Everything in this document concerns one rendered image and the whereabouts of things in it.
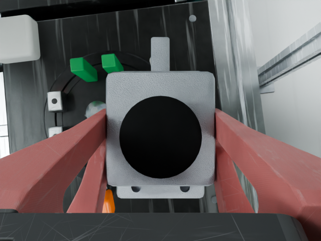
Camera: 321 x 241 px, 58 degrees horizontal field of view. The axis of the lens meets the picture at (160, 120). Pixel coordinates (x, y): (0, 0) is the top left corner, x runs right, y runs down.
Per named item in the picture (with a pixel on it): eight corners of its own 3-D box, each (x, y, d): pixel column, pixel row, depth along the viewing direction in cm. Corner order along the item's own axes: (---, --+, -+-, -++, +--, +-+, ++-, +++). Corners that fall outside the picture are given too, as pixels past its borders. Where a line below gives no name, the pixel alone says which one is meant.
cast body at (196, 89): (197, 187, 17) (222, 227, 10) (123, 187, 17) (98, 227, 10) (196, 47, 17) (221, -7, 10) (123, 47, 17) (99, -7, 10)
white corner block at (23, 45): (48, 63, 35) (32, 54, 31) (10, 68, 35) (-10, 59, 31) (44, 26, 35) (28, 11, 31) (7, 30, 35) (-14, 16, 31)
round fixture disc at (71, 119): (183, 174, 31) (184, 177, 29) (56, 188, 32) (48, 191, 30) (168, 48, 32) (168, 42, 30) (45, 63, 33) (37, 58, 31)
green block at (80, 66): (98, 81, 30) (84, 70, 25) (86, 82, 30) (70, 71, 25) (97, 70, 30) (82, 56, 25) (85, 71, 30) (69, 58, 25)
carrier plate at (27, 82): (231, 211, 33) (235, 216, 31) (24, 233, 34) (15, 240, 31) (206, 6, 34) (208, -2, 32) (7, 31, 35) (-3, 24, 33)
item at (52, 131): (69, 145, 30) (64, 146, 28) (55, 147, 30) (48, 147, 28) (67, 125, 30) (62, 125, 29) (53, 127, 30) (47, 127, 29)
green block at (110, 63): (124, 78, 30) (115, 66, 25) (113, 79, 30) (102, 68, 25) (123, 66, 30) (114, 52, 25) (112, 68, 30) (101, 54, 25)
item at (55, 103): (68, 111, 30) (62, 110, 29) (53, 113, 30) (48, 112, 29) (66, 92, 30) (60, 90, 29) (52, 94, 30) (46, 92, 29)
